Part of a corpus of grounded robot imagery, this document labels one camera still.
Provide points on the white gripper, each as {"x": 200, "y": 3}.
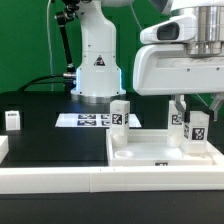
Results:
{"x": 166, "y": 69}

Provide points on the white fence rail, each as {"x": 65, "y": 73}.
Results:
{"x": 4, "y": 148}
{"x": 109, "y": 179}
{"x": 215, "y": 154}

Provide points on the white left fence rail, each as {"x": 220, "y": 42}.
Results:
{"x": 4, "y": 148}

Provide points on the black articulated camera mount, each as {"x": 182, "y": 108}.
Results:
{"x": 62, "y": 18}

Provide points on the white fiducial marker base sheet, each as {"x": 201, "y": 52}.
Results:
{"x": 91, "y": 120}

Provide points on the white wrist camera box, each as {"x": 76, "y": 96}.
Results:
{"x": 176, "y": 29}

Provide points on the white front fence rail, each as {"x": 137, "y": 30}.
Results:
{"x": 109, "y": 179}

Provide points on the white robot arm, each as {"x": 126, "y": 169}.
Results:
{"x": 98, "y": 76}

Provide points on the white right fence rail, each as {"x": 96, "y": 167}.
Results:
{"x": 215, "y": 154}

